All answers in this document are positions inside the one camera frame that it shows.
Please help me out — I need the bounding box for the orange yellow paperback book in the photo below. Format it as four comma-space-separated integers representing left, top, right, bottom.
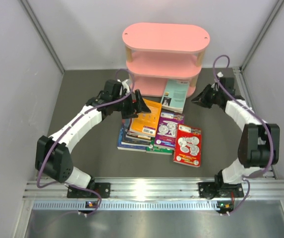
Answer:
130, 99, 162, 137

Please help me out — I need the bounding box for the light teal paperback book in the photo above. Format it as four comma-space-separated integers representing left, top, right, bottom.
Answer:
161, 79, 189, 114

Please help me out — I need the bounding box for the purple cartoon paperback book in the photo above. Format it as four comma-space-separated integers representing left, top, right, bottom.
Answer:
154, 111, 184, 150

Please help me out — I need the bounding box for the red cartoon paperback book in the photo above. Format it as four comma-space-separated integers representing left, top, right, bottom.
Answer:
173, 124, 202, 168

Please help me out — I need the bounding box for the dark red cream book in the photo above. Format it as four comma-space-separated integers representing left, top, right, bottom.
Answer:
127, 119, 152, 141

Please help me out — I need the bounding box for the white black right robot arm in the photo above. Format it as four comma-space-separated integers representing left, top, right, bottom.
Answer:
191, 77, 280, 199

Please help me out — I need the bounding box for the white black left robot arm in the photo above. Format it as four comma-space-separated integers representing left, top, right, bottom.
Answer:
35, 80, 151, 190

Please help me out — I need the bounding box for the dark blue Nineteen Eighty-Four book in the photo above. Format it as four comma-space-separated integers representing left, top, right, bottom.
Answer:
121, 119, 151, 147

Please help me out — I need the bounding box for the blue bottom book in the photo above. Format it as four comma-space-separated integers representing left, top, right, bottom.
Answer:
117, 120, 147, 152

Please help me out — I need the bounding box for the green paperback book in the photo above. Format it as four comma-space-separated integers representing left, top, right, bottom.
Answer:
146, 139, 173, 155

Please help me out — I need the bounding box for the pink three-tier shelf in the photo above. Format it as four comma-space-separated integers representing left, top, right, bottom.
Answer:
122, 22, 210, 97

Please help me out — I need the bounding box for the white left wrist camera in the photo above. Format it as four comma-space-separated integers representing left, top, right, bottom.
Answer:
117, 79, 131, 95

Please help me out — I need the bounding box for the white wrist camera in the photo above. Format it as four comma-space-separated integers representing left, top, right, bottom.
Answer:
217, 71, 224, 78
117, 79, 131, 95

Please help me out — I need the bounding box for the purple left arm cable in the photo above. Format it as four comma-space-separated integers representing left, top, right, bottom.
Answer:
36, 68, 136, 218

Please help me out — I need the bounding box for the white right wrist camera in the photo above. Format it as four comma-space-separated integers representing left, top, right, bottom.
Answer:
217, 71, 224, 78

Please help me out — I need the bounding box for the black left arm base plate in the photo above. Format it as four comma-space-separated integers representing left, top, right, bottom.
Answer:
66, 182, 111, 199

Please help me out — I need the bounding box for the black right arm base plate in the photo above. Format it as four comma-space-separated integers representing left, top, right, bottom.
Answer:
198, 182, 244, 199

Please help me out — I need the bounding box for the aluminium mounting rail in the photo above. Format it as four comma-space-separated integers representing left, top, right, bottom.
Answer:
23, 178, 284, 201

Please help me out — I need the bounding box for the perforated metal cable tray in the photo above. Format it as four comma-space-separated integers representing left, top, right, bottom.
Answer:
33, 200, 230, 211

